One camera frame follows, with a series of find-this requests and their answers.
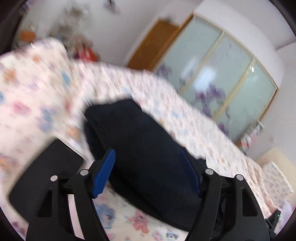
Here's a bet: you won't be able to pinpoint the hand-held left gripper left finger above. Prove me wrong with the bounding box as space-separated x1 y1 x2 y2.
25 149 116 241

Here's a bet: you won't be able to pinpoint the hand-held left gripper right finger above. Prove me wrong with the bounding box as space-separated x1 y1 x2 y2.
179 147 270 241

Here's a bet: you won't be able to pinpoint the black pants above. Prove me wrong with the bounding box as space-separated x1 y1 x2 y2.
84 99 223 232

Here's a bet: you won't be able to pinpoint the teddy bear printed pillow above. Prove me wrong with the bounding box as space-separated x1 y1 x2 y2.
261 162 294 209

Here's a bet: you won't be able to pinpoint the black smartphone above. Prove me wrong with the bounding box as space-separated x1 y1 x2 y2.
9 139 84 204

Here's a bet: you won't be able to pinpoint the cream headboard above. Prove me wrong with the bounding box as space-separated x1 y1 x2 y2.
255 147 296 186

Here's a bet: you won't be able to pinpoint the clear tube of plush toys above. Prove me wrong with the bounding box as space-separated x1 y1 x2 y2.
238 123 264 149

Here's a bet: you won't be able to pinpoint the teddy bear printed blanket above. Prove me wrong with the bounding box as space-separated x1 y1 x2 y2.
0 38 294 241

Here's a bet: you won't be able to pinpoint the floral glass sliding wardrobe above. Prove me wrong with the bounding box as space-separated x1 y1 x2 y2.
153 13 279 144

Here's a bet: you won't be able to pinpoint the wooden door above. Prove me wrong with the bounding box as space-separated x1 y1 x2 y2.
127 20 181 71

